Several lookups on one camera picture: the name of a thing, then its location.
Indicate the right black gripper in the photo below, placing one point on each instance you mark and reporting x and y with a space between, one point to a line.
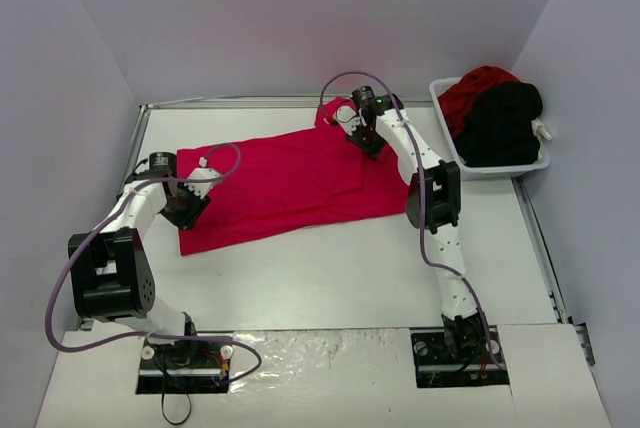
370 143

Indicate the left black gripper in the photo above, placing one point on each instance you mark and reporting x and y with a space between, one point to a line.
187 211

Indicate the bright red t shirt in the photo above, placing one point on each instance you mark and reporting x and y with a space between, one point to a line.
278 184

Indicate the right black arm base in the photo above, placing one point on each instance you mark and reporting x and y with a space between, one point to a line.
436 368

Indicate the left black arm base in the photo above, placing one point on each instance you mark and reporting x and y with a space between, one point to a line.
186 367

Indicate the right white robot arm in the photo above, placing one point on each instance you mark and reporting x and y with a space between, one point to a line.
432 206

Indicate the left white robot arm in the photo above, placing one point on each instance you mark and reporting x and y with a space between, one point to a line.
111 277

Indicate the dark red t shirt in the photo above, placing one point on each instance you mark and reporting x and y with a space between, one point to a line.
457 101

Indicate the white plastic laundry basket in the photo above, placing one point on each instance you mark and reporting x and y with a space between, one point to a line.
437 88

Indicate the black t shirt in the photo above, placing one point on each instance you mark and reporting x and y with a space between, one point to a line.
498 129

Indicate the white garment piece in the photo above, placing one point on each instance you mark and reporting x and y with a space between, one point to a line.
540 131

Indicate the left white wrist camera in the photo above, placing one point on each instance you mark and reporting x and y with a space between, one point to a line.
202 180

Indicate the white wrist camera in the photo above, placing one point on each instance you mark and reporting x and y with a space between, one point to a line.
348 119
202 180

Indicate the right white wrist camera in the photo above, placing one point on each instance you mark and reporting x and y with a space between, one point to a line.
348 119

